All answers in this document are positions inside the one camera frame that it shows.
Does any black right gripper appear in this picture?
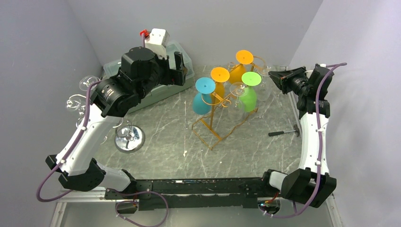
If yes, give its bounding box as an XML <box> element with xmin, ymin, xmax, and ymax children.
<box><xmin>269</xmin><ymin>66</ymin><xmax>310</xmax><ymax>97</ymax></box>

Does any clear wine glass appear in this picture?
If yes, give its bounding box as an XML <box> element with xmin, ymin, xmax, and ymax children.
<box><xmin>227</xmin><ymin>82</ymin><xmax>246</xmax><ymax>121</ymax></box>
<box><xmin>254</xmin><ymin>66</ymin><xmax>277</xmax><ymax>102</ymax></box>

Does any green wine glass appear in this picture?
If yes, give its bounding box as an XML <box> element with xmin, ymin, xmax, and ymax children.
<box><xmin>239</xmin><ymin>71</ymin><xmax>262</xmax><ymax>112</ymax></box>

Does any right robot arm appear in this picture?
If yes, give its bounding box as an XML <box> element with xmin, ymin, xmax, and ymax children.
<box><xmin>260</xmin><ymin>64</ymin><xmax>337</xmax><ymax>208</ymax></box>

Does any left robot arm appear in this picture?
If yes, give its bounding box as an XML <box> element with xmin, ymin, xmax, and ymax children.
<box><xmin>46</xmin><ymin>47</ymin><xmax>186</xmax><ymax>199</ymax></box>

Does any blue wine glass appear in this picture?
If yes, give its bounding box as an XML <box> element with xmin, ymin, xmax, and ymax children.
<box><xmin>192</xmin><ymin>77</ymin><xmax>216</xmax><ymax>115</ymax></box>

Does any orange wine glass rear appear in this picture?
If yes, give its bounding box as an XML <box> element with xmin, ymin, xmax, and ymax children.
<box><xmin>227</xmin><ymin>50</ymin><xmax>254</xmax><ymax>84</ymax></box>

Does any orange wine glass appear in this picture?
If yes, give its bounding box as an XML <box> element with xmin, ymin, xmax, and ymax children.
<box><xmin>227</xmin><ymin>50</ymin><xmax>254</xmax><ymax>84</ymax></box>
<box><xmin>210</xmin><ymin>67</ymin><xmax>230</xmax><ymax>98</ymax></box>

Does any orange wine glass front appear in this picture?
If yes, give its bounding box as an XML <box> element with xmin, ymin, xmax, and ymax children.
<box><xmin>210</xmin><ymin>67</ymin><xmax>230</xmax><ymax>98</ymax></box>

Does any clear wine glass front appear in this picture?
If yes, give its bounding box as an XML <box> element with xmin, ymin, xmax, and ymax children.
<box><xmin>227</xmin><ymin>82</ymin><xmax>246</xmax><ymax>121</ymax></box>

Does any silver spiral glass stand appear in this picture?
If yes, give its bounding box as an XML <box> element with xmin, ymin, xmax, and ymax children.
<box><xmin>67</xmin><ymin>75</ymin><xmax>146</xmax><ymax>154</ymax></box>

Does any clear glass on stand upper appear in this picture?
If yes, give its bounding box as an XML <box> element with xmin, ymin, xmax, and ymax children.
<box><xmin>78</xmin><ymin>75</ymin><xmax>100</xmax><ymax>92</ymax></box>

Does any clear glass on stand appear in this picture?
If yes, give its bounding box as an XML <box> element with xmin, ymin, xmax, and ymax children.
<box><xmin>78</xmin><ymin>75</ymin><xmax>100</xmax><ymax>92</ymax></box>
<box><xmin>76</xmin><ymin>115</ymin><xmax>95</xmax><ymax>130</ymax></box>
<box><xmin>65</xmin><ymin>94</ymin><xmax>87</xmax><ymax>116</ymax></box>

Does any clear glass on stand lower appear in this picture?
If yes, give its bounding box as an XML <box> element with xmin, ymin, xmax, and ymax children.
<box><xmin>76</xmin><ymin>115</ymin><xmax>95</xmax><ymax>130</ymax></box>

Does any clear glass on stand middle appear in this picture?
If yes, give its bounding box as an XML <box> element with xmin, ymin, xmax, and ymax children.
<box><xmin>65</xmin><ymin>94</ymin><xmax>87</xmax><ymax>116</ymax></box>

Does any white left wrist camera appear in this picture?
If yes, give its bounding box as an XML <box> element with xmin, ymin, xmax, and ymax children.
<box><xmin>139</xmin><ymin>28</ymin><xmax>170</xmax><ymax>59</ymax></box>

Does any black handled hammer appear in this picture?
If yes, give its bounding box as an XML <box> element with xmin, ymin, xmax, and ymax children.
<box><xmin>268</xmin><ymin>124</ymin><xmax>300</xmax><ymax>137</ymax></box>

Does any gold wire glass rack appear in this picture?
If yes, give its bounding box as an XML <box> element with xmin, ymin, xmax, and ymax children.
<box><xmin>191</xmin><ymin>56</ymin><xmax>268</xmax><ymax>149</ymax></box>

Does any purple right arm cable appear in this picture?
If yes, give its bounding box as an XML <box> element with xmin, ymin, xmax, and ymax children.
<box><xmin>258</xmin><ymin>62</ymin><xmax>348</xmax><ymax>219</ymax></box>

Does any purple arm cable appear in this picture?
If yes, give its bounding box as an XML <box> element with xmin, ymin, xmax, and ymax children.
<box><xmin>258</xmin><ymin>62</ymin><xmax>348</xmax><ymax>219</ymax></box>
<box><xmin>36</xmin><ymin>79</ymin><xmax>103</xmax><ymax>203</ymax></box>

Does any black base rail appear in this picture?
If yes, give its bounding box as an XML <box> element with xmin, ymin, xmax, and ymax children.
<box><xmin>105</xmin><ymin>177</ymin><xmax>279</xmax><ymax>211</ymax></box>

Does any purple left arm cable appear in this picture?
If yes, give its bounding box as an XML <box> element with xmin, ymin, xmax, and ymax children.
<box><xmin>36</xmin><ymin>79</ymin><xmax>103</xmax><ymax>203</ymax></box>

